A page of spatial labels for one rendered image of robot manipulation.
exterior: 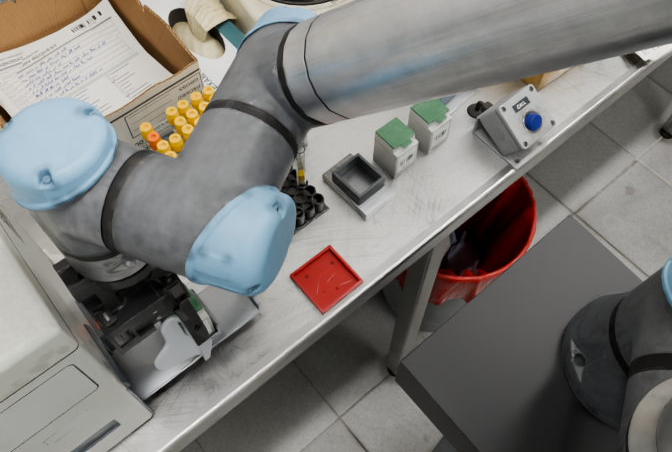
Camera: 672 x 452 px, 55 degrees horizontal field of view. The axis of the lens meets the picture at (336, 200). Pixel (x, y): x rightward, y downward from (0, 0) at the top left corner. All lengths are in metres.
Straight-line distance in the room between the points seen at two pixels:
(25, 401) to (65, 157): 0.25
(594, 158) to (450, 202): 1.27
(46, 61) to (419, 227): 0.59
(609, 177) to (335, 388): 1.04
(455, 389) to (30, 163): 0.49
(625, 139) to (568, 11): 1.91
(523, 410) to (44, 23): 0.85
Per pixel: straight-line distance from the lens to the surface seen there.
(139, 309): 0.61
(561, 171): 2.09
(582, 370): 0.75
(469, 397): 0.74
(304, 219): 0.87
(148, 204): 0.43
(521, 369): 0.76
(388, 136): 0.88
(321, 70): 0.42
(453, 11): 0.36
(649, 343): 0.61
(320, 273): 0.85
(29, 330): 0.55
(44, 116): 0.46
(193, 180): 0.43
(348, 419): 1.69
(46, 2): 1.08
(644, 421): 0.54
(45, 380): 0.60
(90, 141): 0.44
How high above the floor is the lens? 1.65
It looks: 59 degrees down
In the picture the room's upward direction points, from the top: straight up
